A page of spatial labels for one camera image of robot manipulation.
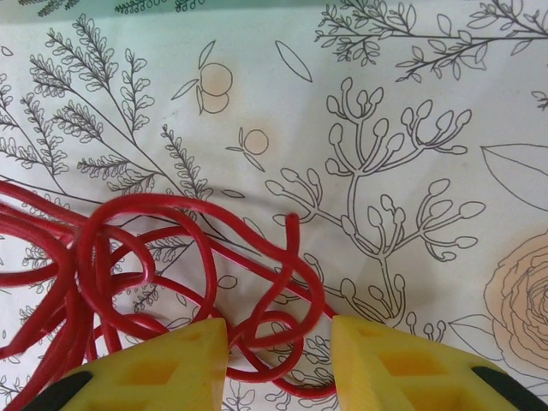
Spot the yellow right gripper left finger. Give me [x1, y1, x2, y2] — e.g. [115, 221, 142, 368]
[8, 317, 230, 411]

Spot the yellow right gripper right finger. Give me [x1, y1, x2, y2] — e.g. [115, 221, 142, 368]
[331, 315, 548, 411]

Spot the red cable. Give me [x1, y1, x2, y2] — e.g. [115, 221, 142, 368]
[0, 179, 342, 411]

